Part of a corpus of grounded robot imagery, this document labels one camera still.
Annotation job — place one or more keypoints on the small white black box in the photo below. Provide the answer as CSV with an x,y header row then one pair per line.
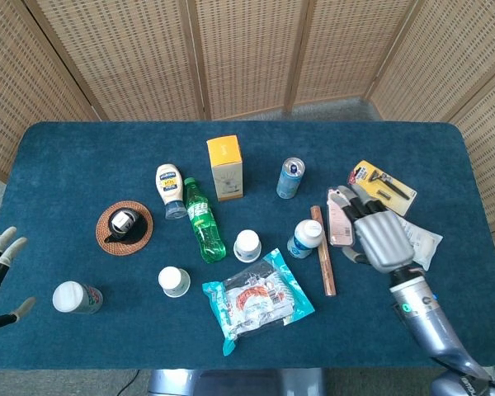
x,y
121,222

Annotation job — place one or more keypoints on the white paper cup blue flower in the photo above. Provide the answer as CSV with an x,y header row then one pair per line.
x,y
247,241

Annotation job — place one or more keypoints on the round woven rattan coaster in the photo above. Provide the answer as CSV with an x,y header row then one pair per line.
x,y
124,249

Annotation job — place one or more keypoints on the pink flat plastic pack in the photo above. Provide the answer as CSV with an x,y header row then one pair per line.
x,y
338,222

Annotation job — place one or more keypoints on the light blue drink can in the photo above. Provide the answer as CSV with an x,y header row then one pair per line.
x,y
288,183

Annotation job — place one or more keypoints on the brown bamboo stick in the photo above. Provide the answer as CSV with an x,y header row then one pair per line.
x,y
323,255

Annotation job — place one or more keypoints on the white blue pouch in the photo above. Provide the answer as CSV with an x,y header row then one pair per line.
x,y
427,243

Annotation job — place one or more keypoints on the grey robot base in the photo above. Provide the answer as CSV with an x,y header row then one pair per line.
x,y
231,383

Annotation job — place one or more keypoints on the rattan wooden folding screen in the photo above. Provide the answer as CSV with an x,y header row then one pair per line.
x,y
128,62

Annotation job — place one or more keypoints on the printed container with white lid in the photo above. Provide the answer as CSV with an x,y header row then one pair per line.
x,y
70,297

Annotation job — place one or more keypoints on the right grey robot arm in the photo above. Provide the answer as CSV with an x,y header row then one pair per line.
x,y
429,321

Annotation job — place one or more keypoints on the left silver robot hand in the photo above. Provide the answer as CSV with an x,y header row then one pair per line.
x,y
2,247

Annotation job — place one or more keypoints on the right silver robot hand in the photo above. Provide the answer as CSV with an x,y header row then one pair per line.
x,y
383,239

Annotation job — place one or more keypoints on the black teapot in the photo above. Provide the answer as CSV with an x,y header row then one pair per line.
x,y
134,231

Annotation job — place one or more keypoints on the razor on yellow card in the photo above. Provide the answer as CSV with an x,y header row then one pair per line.
x,y
365,173

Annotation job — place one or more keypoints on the white paper cup green flower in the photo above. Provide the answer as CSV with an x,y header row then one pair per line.
x,y
171,278

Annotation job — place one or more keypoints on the white yogurt drink bottle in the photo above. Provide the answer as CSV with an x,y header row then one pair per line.
x,y
309,233

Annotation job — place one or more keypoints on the green plastic soda bottle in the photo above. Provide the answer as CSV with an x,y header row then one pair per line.
x,y
202,222

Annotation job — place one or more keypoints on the teal clear snack bag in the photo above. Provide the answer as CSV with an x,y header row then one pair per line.
x,y
251,297

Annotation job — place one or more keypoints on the beige orange reed diffuser box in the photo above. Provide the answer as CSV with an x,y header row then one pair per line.
x,y
227,173

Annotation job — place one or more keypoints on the mayonnaise squeeze bottle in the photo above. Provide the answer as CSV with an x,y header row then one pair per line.
x,y
169,185

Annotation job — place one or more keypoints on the blue table cloth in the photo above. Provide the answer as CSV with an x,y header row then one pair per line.
x,y
66,165

